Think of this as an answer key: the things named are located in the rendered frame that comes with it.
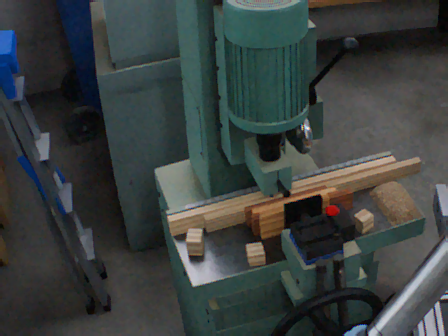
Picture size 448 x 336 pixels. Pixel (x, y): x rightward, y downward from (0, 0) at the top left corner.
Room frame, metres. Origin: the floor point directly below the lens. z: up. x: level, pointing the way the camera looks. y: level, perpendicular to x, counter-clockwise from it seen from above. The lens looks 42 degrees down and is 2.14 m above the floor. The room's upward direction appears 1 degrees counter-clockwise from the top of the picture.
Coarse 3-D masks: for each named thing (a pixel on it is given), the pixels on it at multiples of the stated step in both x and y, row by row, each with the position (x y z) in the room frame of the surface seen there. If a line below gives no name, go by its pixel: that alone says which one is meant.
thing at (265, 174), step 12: (252, 144) 1.40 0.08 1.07; (252, 156) 1.36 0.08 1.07; (252, 168) 1.37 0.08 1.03; (264, 168) 1.31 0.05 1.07; (276, 168) 1.31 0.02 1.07; (288, 168) 1.32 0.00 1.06; (264, 180) 1.30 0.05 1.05; (276, 180) 1.30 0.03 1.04; (288, 180) 1.32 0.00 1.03; (264, 192) 1.30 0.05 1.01; (276, 192) 1.30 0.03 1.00
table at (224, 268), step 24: (360, 192) 1.42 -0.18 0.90; (384, 216) 1.33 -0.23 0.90; (216, 240) 1.26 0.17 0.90; (240, 240) 1.26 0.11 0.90; (264, 240) 1.26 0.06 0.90; (360, 240) 1.26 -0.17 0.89; (384, 240) 1.28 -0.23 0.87; (192, 264) 1.18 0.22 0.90; (216, 264) 1.18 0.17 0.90; (240, 264) 1.18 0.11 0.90; (264, 264) 1.18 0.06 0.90; (192, 288) 1.11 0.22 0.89; (216, 288) 1.13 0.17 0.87; (240, 288) 1.15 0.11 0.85; (288, 288) 1.13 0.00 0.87
